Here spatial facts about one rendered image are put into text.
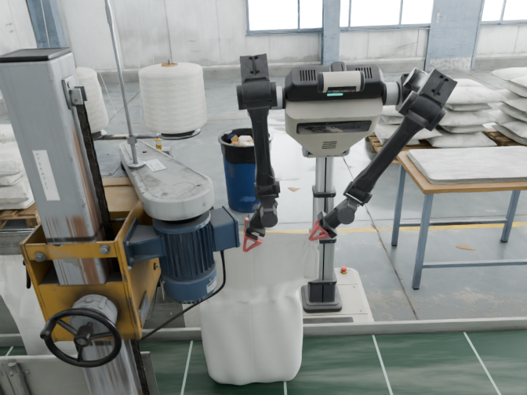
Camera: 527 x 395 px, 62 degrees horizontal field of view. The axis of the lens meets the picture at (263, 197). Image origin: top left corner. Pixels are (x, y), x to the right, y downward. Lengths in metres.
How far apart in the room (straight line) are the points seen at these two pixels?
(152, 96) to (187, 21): 8.35
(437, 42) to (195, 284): 9.14
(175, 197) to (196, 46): 8.51
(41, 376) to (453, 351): 1.67
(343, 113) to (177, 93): 0.82
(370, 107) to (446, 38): 8.29
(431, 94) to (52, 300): 1.14
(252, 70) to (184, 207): 0.42
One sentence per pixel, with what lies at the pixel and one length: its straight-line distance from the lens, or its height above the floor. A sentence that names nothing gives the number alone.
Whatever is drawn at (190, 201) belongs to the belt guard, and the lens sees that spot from 1.06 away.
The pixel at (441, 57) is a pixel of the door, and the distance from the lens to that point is 10.09.
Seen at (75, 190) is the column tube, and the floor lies 1.47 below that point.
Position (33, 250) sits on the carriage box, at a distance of 1.18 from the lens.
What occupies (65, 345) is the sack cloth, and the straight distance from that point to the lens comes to 1.88.
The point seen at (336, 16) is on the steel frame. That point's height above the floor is 1.16.
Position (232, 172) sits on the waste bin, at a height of 0.39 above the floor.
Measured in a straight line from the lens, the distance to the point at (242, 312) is 1.69.
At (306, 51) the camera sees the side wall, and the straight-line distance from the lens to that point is 9.48.
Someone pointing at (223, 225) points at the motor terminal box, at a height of 1.30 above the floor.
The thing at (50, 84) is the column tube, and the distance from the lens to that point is 0.99.
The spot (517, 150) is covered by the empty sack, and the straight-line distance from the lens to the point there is 3.40.
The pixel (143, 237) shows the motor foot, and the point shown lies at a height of 1.30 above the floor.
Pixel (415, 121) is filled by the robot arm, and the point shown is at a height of 1.50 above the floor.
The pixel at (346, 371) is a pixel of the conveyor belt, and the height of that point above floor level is 0.38.
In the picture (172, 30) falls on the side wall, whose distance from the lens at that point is 9.55.
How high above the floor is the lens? 1.88
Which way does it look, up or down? 27 degrees down
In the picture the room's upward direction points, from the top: 2 degrees counter-clockwise
